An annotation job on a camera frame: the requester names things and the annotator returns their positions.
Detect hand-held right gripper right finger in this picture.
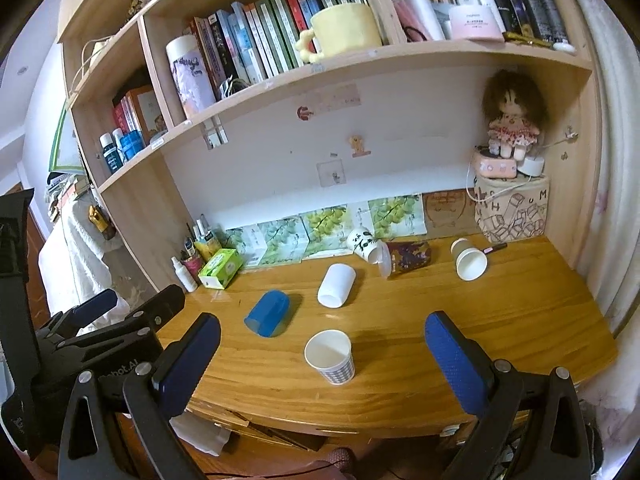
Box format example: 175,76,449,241
424,311,607,480

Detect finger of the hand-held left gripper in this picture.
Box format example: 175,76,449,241
55,283,187,350
34,288,119,343

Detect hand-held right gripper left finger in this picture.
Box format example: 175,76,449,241
56,312,222,480

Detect blue plastic cup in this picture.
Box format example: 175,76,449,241
243,289,292,338

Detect cream cup lying sideways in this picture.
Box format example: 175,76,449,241
450,237,488,282

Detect dark purple printed cup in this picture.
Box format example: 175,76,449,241
376,240,432,280

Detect checked paper cup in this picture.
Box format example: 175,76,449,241
304,329,356,386

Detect plain white cup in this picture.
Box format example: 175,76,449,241
317,263,357,308

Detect white cup with black print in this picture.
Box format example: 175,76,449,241
346,228,383,263

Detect white spray bottle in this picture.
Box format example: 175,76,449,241
171,256,198,293

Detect white fluffy cloth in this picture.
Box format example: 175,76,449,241
39,199,153,323

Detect pen holder with tubes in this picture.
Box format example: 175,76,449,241
181,214,223,276

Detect white paper sheet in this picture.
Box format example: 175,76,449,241
170,409,234,457

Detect green tissue box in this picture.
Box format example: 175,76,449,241
197,248,244,290

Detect wooden shelf unit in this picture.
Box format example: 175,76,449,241
56,0,603,311

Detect grape print card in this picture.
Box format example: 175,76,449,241
260,216,306,266
225,226,268,267
299,204,352,261
366,194,428,240

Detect brown printed card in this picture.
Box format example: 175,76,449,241
422,190,482,241

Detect dark blue bottle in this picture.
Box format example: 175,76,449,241
99,132,124,174

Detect printed fabric box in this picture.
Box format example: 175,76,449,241
472,175,551,242

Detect red books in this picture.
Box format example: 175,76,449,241
111,85,169,147

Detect pink music box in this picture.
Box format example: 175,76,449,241
472,146,521,181

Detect white round device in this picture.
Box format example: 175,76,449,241
521,154,547,178

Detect white printed flask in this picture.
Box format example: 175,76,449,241
165,35,217,120

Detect brown-haired doll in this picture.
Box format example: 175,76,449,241
481,69,548,161

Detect white curtain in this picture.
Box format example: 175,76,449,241
555,0,640,343

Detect row of books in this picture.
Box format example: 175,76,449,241
186,0,385,92
375,0,572,43

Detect pink and white box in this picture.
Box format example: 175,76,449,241
447,5,506,42

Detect white plastic roll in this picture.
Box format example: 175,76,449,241
390,0,446,42

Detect white cable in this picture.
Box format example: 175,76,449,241
465,157,526,205

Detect clear wall hook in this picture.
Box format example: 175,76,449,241
316,160,347,188

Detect yellow flower-handle mug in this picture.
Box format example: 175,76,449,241
294,2,385,64

